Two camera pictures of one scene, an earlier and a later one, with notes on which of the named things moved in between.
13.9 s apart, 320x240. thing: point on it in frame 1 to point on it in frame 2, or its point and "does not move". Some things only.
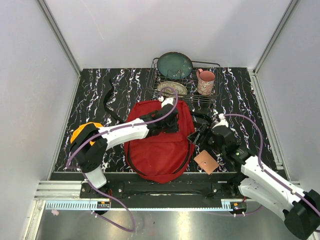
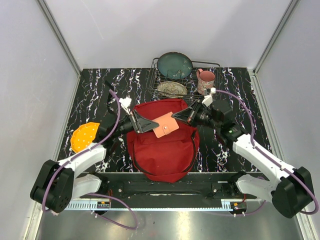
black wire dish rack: [202, 85] does not move
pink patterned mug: [205, 81] does not move
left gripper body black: [170, 127] to [126, 126]
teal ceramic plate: [174, 65] does not move
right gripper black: [195, 137] to [187, 115]
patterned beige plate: [182, 90] does not move
